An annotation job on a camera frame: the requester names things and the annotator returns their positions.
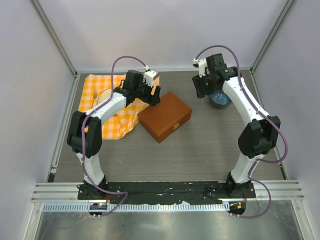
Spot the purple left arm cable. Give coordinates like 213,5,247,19
81,55,151,218

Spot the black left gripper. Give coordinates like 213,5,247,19
133,77,161,107

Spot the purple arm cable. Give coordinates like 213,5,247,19
194,44,288,218
81,55,151,218

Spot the white slotted cable duct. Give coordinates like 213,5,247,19
42,202,230,213

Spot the brown jewelry box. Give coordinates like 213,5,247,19
137,91,192,143

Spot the orange white checkered cloth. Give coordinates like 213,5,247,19
78,70,161,140

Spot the blue ceramic bowl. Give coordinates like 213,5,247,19
209,90,232,109

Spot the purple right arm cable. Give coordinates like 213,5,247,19
194,44,288,218

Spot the beige floral ceramic plate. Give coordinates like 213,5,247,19
96,88,112,105

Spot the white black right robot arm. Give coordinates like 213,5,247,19
192,53,281,198

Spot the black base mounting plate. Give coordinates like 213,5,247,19
77,181,256,205

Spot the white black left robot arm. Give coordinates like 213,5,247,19
67,69,161,200

